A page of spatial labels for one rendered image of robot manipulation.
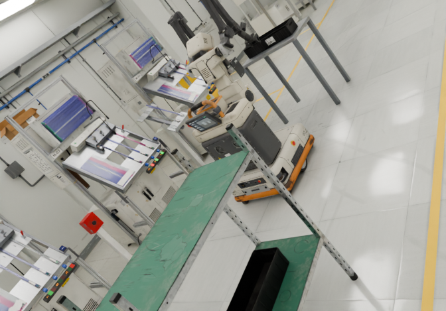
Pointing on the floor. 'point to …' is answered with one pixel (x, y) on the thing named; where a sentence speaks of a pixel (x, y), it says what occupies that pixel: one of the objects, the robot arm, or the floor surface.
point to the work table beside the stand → (303, 58)
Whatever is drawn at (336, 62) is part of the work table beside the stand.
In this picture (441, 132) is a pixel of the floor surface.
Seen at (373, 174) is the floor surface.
